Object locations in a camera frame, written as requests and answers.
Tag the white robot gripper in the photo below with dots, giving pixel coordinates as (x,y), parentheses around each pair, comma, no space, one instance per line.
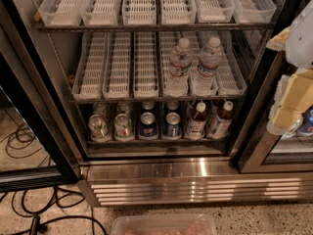
(301,44)

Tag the clear water bottle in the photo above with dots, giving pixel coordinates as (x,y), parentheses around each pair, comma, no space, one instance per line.
(180,61)
(210,58)

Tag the middle shelf tray six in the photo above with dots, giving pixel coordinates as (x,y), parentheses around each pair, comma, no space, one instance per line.
(229,77)

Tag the shelf tray six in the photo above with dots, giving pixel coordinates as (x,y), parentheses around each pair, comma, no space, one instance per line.
(254,11)
(229,77)

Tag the top shelf tray six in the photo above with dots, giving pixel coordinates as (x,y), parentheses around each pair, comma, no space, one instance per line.
(254,11)

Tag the brown tea bottle right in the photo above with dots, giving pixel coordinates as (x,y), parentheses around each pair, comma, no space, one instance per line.
(221,121)

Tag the brown tea bottle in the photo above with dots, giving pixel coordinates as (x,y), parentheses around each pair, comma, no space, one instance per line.
(196,121)
(221,121)

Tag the middle shelf tray five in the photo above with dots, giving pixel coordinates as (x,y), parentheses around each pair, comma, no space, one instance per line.
(195,89)

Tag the shelf tray five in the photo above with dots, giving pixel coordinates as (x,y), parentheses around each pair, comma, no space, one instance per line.
(195,89)
(214,11)

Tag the top shelf tray five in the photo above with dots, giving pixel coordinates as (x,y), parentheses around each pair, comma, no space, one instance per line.
(214,11)

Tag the brown tea bottle left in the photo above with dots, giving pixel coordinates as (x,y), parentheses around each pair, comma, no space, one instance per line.
(196,121)

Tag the middle shelf tray four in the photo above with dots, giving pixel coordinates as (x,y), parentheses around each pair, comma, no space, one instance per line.
(167,41)

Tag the shelf tray four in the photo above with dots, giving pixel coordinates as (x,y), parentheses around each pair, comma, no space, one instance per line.
(178,11)
(167,41)

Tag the top shelf tray four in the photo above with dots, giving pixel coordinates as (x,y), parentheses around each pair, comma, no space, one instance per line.
(178,11)

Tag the stainless steel fridge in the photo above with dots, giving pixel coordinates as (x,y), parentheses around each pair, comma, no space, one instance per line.
(159,170)

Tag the middle shelf tray three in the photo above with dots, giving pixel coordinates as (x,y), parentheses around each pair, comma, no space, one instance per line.
(145,79)

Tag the shelf tray three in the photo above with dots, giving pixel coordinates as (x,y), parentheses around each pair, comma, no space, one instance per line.
(139,12)
(145,79)

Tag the top shelf tray three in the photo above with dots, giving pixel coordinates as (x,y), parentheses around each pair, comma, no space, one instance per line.
(139,12)

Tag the middle shelf tray two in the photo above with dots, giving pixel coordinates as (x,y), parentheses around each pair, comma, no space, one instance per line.
(117,78)

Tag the shelf tray two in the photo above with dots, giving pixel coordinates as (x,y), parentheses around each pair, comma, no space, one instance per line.
(117,78)
(100,12)

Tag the middle shelf tray one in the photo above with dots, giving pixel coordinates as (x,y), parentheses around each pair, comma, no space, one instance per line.
(88,79)

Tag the shelf tray one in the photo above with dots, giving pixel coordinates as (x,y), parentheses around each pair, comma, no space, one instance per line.
(60,12)
(88,79)

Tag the top shelf tray two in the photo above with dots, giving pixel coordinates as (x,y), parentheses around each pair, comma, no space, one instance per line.
(100,12)

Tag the top shelf tray one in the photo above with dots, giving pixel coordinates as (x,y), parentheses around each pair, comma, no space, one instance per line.
(60,12)

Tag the open glass fridge door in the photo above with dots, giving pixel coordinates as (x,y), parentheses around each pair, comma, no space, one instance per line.
(29,111)

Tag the blue can behind right door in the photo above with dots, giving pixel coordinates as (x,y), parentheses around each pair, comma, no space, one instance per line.
(306,129)

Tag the rear pepsi can right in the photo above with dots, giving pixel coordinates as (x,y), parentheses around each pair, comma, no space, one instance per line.
(172,107)

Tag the blue pepsi can right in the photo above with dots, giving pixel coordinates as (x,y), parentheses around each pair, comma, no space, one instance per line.
(172,127)

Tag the blue pepsi can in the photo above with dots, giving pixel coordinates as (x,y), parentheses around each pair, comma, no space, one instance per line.
(148,126)
(172,127)

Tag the rear pepsi can left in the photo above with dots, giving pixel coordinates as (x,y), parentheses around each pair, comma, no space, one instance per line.
(148,106)

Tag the blue pepsi can left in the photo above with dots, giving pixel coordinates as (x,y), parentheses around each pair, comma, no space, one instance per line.
(148,126)

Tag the rear green can right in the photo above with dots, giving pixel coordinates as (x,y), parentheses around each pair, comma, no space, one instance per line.
(124,108)

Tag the clear plastic bin on floor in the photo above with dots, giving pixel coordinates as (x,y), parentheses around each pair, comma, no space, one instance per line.
(164,224)

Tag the rear green can left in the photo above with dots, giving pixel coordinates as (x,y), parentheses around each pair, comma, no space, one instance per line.
(101,109)

